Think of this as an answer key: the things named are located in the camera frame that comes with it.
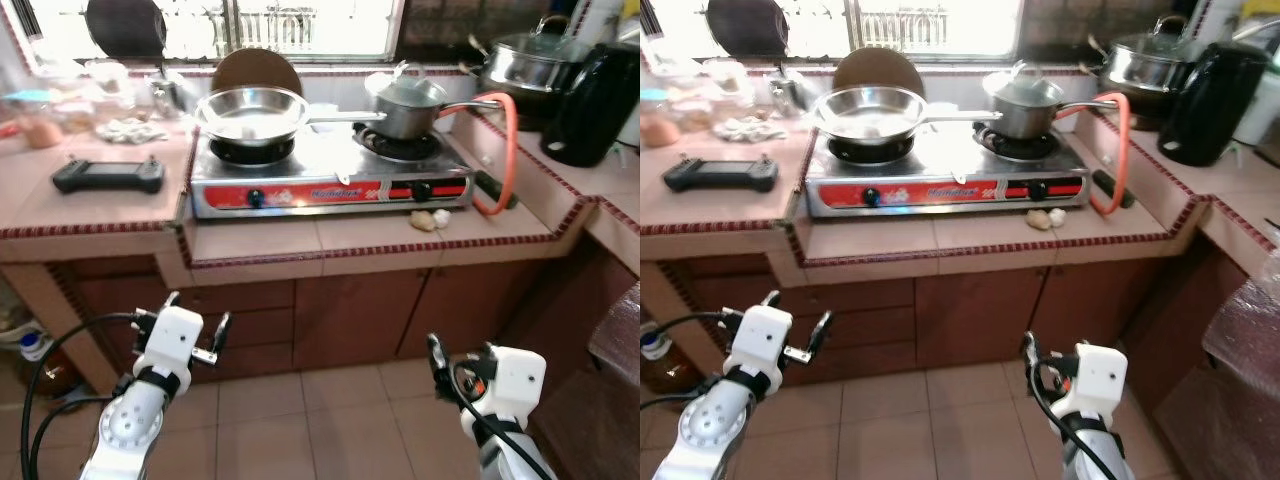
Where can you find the white garlic bulb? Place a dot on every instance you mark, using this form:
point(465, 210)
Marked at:
point(442, 217)
point(1058, 217)

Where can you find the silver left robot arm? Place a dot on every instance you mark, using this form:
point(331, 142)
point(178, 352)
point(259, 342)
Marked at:
point(125, 430)
point(710, 430)

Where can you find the steel two-burner gas stove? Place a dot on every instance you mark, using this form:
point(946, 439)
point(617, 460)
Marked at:
point(330, 190)
point(940, 190)

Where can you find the white bottle with blue cap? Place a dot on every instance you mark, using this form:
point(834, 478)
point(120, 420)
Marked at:
point(657, 345)
point(36, 345)

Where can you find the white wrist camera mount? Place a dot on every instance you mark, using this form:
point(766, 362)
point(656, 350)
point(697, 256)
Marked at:
point(518, 385)
point(762, 340)
point(170, 340)
point(1100, 385)

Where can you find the white crumpled cloth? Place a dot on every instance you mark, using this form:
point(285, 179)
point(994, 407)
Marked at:
point(750, 130)
point(130, 130)

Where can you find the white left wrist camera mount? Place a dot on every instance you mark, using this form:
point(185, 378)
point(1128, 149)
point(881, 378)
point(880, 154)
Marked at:
point(170, 340)
point(762, 340)

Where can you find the black electric kettle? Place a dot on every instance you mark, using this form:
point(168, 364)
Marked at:
point(1210, 110)
point(590, 110)

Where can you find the window with grille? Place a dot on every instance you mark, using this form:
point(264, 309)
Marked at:
point(920, 25)
point(300, 25)

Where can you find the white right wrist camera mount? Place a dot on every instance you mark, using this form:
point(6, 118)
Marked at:
point(1100, 385)
point(518, 385)

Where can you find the brown wooden kitchen cabinet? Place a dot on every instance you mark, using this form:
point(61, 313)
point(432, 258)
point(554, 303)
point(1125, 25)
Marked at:
point(960, 310)
point(350, 310)

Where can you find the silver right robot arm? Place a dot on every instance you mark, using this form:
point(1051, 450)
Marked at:
point(1105, 465)
point(520, 462)

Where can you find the glass pot lid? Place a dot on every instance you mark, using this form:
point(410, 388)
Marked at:
point(535, 45)
point(1150, 45)

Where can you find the ginger piece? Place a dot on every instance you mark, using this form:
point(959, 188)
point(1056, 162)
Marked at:
point(1038, 221)
point(421, 221)

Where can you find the steel saucepan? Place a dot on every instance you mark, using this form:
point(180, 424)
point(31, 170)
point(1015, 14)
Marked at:
point(1025, 120)
point(408, 120)

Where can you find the round brown wooden board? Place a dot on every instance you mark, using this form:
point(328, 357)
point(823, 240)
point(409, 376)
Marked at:
point(878, 68)
point(255, 68)

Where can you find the steel frying pan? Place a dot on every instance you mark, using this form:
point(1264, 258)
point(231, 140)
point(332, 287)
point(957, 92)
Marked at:
point(868, 115)
point(250, 115)

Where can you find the black wok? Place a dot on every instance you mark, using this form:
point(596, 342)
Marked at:
point(745, 25)
point(125, 25)

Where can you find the black handheld controller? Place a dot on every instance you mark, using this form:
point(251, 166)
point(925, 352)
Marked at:
point(108, 178)
point(718, 177)

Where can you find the steel saucepan lid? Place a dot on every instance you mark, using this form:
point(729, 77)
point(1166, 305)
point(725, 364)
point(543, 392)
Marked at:
point(1022, 92)
point(405, 92)

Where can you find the large steel cooking pot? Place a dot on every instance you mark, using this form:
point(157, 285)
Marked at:
point(525, 80)
point(1140, 80)

